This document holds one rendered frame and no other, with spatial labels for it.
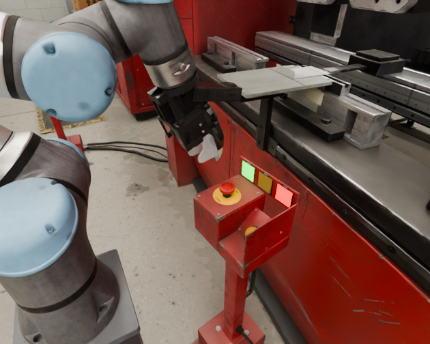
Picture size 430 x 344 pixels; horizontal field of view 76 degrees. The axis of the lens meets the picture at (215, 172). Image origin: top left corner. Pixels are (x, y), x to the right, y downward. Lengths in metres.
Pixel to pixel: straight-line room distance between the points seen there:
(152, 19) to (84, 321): 0.44
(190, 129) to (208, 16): 1.19
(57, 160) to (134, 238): 1.23
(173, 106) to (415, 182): 0.53
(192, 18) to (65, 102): 1.36
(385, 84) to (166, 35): 0.78
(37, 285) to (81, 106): 0.24
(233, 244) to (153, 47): 0.47
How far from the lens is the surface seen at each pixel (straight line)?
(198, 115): 0.49
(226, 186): 0.68
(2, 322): 1.66
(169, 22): 0.42
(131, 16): 0.41
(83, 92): 0.28
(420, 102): 0.99
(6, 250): 0.39
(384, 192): 0.66
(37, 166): 0.50
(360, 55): 1.05
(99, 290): 0.50
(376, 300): 0.76
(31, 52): 0.28
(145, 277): 1.52
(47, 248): 0.39
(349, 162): 0.73
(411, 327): 0.73
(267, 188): 0.70
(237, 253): 0.68
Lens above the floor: 1.24
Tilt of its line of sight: 36 degrees down
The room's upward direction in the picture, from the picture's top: straight up
